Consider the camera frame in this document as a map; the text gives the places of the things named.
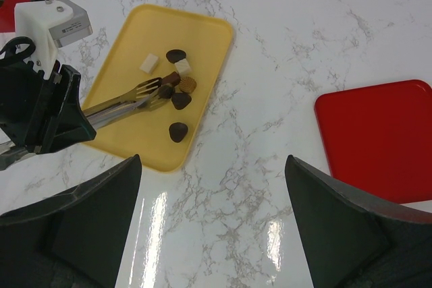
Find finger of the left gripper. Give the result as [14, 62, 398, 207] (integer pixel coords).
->
[25, 65, 97, 153]

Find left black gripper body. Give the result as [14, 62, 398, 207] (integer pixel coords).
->
[1, 36, 53, 146]

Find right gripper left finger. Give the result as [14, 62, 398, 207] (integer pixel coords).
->
[1, 155, 141, 287]

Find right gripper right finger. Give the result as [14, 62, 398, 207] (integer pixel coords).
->
[285, 155, 431, 287]

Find metal serving tongs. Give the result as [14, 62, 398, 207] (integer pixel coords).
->
[1, 78, 168, 171]

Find white rectangular chocolate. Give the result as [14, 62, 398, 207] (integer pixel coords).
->
[140, 53, 159, 74]

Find milk oval chocolate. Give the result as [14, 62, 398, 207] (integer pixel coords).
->
[158, 84, 175, 99]

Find dark teardrop chocolate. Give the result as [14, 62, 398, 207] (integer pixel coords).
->
[169, 122, 188, 143]

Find brown rectangular chocolate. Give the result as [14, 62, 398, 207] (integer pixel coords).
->
[161, 71, 181, 86]

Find dark heart chocolate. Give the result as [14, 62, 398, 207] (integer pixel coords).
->
[171, 92, 192, 110]

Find dark oval chocolate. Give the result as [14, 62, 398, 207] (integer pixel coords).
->
[165, 49, 187, 63]

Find caramel ridged chocolate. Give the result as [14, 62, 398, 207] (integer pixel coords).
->
[178, 76, 197, 94]

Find white square chocolate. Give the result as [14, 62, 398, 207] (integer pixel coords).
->
[174, 59, 192, 76]

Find yellow plastic tray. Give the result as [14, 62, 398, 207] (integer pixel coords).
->
[82, 4, 234, 173]

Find red box lid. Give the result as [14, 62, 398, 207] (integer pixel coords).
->
[315, 80, 431, 204]

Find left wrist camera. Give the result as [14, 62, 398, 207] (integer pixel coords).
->
[14, 0, 92, 80]

